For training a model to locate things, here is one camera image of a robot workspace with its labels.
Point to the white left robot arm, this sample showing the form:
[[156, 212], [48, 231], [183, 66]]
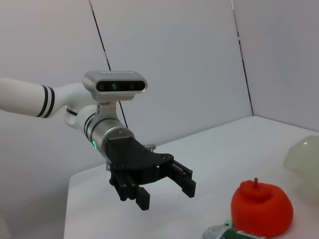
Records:
[[25, 97]]

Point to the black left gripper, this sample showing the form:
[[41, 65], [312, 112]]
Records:
[[129, 154]]

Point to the clear bottle green label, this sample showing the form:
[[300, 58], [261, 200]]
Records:
[[224, 234]]

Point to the translucent wavy fruit plate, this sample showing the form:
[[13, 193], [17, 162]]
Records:
[[306, 159]]

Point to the red-orange toy fruit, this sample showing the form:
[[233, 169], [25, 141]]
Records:
[[261, 209]]

